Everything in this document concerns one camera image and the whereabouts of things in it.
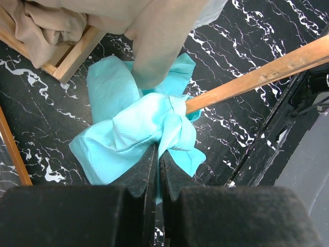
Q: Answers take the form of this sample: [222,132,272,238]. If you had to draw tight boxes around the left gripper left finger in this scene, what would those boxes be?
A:
[1,144,157,246]

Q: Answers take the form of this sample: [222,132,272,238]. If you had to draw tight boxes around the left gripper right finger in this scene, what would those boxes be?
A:
[160,152,322,246]

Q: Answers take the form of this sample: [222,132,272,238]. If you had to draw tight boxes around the teal t shirt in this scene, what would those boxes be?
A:
[69,54,206,185]

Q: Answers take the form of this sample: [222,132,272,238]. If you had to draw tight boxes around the wooden hanger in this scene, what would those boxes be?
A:
[186,35,328,114]

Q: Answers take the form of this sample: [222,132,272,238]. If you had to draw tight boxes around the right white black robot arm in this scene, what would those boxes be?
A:
[290,62,328,118]

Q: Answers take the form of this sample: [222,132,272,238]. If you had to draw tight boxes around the beige t shirt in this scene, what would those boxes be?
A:
[0,0,214,90]

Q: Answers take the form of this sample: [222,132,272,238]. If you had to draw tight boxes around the white printed t shirt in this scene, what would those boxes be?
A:
[193,0,227,29]

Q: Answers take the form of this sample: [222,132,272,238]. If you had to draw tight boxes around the orange wooden shelf rack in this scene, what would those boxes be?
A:
[1,109,32,186]

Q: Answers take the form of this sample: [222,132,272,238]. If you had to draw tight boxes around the wooden clothes rack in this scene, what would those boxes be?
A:
[1,8,105,84]

